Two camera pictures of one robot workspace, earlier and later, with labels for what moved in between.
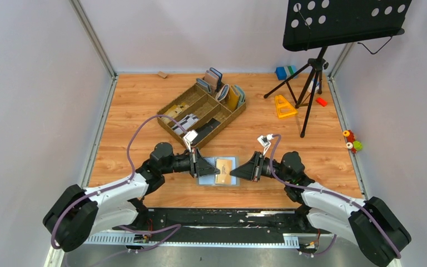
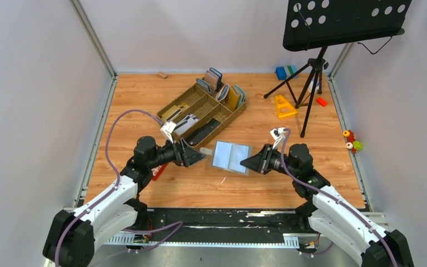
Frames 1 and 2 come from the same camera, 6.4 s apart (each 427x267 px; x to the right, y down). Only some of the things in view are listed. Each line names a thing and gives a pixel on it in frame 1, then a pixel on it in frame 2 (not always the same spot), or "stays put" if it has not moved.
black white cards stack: x=187 y=123 stays put
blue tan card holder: x=213 y=78 stays put
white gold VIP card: x=224 y=166 → x=206 y=151
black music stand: x=313 y=24 stays put
